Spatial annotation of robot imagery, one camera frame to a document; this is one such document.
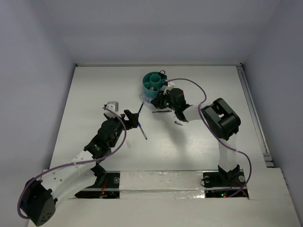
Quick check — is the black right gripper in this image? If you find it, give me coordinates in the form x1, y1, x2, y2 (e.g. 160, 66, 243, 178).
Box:
151, 89, 178, 111

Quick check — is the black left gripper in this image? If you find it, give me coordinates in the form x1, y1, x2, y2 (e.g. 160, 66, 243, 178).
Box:
107, 110, 137, 148

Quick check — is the purple dark gel pen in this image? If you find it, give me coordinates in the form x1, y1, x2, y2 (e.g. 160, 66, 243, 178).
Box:
152, 110, 172, 114

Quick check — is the clear blue-capped marker pen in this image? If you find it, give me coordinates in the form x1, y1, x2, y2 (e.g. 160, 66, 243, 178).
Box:
140, 94, 152, 105

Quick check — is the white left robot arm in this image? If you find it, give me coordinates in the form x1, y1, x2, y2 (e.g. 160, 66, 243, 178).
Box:
17, 106, 139, 227

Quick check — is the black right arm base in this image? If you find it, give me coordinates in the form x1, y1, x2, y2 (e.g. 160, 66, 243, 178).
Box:
200, 165, 249, 198

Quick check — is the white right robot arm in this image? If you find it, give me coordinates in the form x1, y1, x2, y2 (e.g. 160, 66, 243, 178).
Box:
151, 88, 241, 185

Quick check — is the blue ballpoint pen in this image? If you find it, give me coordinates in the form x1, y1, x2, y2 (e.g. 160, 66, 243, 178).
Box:
138, 122, 148, 140

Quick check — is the blue gel pen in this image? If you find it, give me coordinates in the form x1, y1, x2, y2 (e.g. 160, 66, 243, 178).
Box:
138, 102, 144, 114

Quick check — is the teal round desk organizer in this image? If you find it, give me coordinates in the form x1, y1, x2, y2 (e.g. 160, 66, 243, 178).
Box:
143, 71, 167, 99

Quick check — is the clear plastic cap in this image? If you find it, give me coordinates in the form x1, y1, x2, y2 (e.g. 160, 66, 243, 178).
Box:
126, 140, 132, 148

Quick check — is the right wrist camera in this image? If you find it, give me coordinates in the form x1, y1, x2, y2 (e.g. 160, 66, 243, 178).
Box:
163, 81, 175, 94

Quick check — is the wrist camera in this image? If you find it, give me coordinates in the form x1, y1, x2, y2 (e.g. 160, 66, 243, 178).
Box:
104, 101, 120, 118
163, 81, 175, 94

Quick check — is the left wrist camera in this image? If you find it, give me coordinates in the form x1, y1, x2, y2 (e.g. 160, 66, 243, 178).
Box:
104, 101, 120, 118

